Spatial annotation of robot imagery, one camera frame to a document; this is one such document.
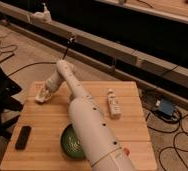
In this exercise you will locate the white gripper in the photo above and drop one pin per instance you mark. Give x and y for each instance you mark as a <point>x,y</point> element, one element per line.
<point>48,87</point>

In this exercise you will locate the white sponge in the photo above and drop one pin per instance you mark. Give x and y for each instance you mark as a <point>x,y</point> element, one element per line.
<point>43,96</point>

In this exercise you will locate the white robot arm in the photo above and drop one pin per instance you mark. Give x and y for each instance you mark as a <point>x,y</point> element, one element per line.
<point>101,147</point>

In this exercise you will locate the green ceramic bowl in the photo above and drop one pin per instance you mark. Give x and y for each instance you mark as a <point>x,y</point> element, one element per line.
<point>71,145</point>

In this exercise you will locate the translucent plastic cup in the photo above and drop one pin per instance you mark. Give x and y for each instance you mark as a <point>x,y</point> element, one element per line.
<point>71,98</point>

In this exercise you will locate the black remote control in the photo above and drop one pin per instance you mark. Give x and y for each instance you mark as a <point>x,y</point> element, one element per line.
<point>23,138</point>

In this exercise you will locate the white tube bottle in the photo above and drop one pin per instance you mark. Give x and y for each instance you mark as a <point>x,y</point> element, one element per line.
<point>115,112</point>

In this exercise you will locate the white object on ledge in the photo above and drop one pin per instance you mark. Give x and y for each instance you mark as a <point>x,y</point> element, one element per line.
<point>45,15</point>

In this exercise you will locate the orange carrot toy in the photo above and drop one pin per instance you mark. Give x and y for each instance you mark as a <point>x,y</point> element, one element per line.
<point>126,151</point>

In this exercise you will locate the blue power box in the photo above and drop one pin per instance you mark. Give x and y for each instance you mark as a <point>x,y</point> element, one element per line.
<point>165,108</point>

